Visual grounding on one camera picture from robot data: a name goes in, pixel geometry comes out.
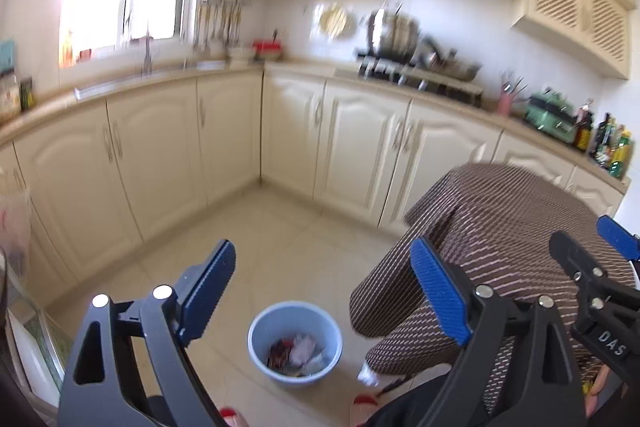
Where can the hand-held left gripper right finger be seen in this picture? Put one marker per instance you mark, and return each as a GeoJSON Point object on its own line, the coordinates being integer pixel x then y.
{"type": "Point", "coordinates": [440, 292]}

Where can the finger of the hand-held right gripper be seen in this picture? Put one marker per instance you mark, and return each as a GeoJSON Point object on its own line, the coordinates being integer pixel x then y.
{"type": "Point", "coordinates": [620, 237]}
{"type": "Point", "coordinates": [582, 272]}

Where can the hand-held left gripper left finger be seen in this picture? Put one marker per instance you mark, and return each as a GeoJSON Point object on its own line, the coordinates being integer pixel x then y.
{"type": "Point", "coordinates": [207, 302]}

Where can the blue plastic bin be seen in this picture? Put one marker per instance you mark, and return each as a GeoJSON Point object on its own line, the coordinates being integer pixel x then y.
{"type": "Point", "coordinates": [270, 322]}

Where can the dark red wrapper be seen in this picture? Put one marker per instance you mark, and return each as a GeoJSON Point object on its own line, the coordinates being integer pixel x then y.
{"type": "Point", "coordinates": [280, 353]}

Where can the white tissue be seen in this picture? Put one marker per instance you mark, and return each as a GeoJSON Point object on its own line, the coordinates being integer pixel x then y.
{"type": "Point", "coordinates": [302, 347]}

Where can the clear plastic wrapper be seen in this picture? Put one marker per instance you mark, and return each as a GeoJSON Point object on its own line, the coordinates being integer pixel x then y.
{"type": "Point", "coordinates": [316, 363]}
{"type": "Point", "coordinates": [368, 374]}

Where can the person's right hand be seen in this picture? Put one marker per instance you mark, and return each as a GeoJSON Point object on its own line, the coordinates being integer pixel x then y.
{"type": "Point", "coordinates": [602, 389]}

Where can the green oil bottle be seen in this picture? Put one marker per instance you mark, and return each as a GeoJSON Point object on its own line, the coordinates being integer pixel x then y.
{"type": "Point", "coordinates": [619, 157]}

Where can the brown striped tablecloth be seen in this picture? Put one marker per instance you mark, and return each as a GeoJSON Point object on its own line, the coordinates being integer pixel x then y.
{"type": "Point", "coordinates": [505, 227]}

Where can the dark glass bottle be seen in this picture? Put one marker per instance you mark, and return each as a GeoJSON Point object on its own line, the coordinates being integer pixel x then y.
{"type": "Point", "coordinates": [602, 139]}

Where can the dark sauce bottle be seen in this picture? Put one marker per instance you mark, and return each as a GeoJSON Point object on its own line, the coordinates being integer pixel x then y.
{"type": "Point", "coordinates": [584, 132]}

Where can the red slipper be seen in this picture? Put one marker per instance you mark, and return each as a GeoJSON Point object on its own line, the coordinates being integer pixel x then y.
{"type": "Point", "coordinates": [366, 400]}
{"type": "Point", "coordinates": [229, 411]}

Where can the person's black pants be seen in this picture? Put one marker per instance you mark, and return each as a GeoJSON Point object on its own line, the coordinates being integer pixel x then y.
{"type": "Point", "coordinates": [415, 402]}

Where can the person's left foot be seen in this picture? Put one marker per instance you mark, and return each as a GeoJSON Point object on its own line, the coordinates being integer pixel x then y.
{"type": "Point", "coordinates": [234, 422]}

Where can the person's foot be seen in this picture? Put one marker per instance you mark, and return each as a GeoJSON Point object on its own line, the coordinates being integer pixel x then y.
{"type": "Point", "coordinates": [234, 422]}
{"type": "Point", "coordinates": [360, 414]}

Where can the green kitchen appliance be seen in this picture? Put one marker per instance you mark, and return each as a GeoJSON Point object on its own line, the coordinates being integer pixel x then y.
{"type": "Point", "coordinates": [550, 117]}

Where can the person's right foot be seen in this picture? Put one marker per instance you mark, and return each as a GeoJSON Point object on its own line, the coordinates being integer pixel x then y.
{"type": "Point", "coordinates": [360, 414]}

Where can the cream base cabinet under window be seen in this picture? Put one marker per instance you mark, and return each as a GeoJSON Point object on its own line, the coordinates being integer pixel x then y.
{"type": "Point", "coordinates": [150, 157]}

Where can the cream base cabinet under stove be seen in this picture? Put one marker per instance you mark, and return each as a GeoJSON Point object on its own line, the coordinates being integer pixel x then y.
{"type": "Point", "coordinates": [375, 147]}

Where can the white framed glass door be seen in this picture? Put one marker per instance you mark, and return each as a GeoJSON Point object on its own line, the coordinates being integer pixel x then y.
{"type": "Point", "coordinates": [40, 342]}

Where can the pink utensil holder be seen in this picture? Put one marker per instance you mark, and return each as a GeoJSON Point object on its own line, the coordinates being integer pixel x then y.
{"type": "Point", "coordinates": [505, 102]}

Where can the gas stove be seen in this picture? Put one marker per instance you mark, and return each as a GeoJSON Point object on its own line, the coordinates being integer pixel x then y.
{"type": "Point", "coordinates": [420, 79]}

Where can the metal wok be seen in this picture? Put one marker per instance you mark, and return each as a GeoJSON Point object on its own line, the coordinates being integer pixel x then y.
{"type": "Point", "coordinates": [452, 64]}

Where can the white bowls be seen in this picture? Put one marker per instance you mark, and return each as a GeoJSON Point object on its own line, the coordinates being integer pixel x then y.
{"type": "Point", "coordinates": [241, 54]}

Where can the metal faucet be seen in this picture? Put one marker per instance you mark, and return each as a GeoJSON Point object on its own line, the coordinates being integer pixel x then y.
{"type": "Point", "coordinates": [146, 52]}

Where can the red bowl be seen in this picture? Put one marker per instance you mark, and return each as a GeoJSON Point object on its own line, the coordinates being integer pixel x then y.
{"type": "Point", "coordinates": [267, 49]}

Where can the stainless steel pot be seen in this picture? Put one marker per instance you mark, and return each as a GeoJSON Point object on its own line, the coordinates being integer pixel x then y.
{"type": "Point", "coordinates": [392, 32]}

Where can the green can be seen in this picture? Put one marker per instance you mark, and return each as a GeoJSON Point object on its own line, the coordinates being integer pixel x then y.
{"type": "Point", "coordinates": [26, 94]}

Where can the white lid jar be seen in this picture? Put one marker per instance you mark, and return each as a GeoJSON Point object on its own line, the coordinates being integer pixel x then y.
{"type": "Point", "coordinates": [9, 99]}

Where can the hanging utensil rack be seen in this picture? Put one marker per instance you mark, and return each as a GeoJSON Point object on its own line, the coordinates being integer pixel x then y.
{"type": "Point", "coordinates": [220, 14]}

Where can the orange packet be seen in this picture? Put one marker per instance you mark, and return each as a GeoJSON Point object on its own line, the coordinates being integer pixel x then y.
{"type": "Point", "coordinates": [68, 47]}

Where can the teal box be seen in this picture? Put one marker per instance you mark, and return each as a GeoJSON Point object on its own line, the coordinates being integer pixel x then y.
{"type": "Point", "coordinates": [6, 57]}

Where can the cream lattice wall cabinet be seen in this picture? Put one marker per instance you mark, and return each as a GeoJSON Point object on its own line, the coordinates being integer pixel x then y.
{"type": "Point", "coordinates": [575, 7]}

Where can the round woven wall trivet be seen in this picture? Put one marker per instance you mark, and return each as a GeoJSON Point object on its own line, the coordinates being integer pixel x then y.
{"type": "Point", "coordinates": [337, 21]}

